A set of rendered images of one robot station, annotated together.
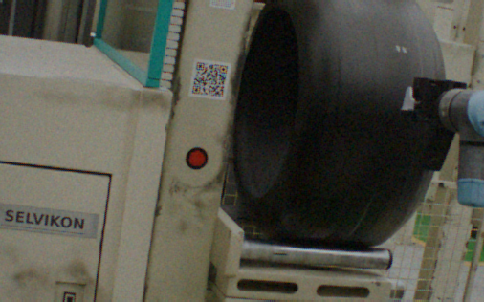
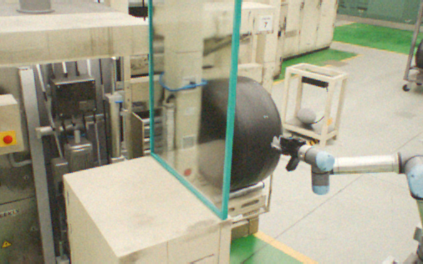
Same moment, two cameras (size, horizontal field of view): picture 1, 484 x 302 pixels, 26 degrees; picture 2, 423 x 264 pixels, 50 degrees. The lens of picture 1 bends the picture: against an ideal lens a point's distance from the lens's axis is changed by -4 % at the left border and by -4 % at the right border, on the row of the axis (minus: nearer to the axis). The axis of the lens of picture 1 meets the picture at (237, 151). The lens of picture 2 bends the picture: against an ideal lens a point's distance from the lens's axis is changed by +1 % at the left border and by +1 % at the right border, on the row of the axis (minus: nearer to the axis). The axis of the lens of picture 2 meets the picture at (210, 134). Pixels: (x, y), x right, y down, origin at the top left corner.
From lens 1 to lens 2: 0.90 m
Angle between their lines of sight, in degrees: 21
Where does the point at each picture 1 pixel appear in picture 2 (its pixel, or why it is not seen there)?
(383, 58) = (260, 124)
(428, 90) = (288, 144)
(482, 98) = (323, 159)
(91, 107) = (204, 236)
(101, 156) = (210, 250)
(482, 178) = (323, 185)
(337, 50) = (242, 126)
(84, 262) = not seen: outside the picture
